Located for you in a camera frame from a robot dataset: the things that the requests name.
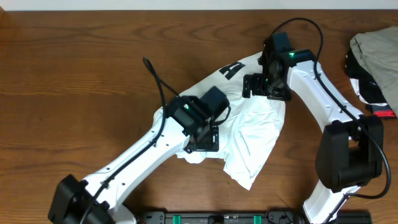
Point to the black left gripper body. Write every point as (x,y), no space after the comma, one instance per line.
(204,144)

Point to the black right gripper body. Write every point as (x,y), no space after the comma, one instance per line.
(267,86)

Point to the white t-shirt black print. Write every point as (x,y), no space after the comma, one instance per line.
(250,126)

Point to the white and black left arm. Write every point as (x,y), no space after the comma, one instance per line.
(187,124)

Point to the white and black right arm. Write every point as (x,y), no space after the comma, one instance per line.
(350,153)

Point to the black red folded garment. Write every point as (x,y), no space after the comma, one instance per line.
(366,88)

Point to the grey folded garment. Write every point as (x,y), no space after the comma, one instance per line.
(376,52)

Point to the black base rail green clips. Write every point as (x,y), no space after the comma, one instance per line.
(269,217)

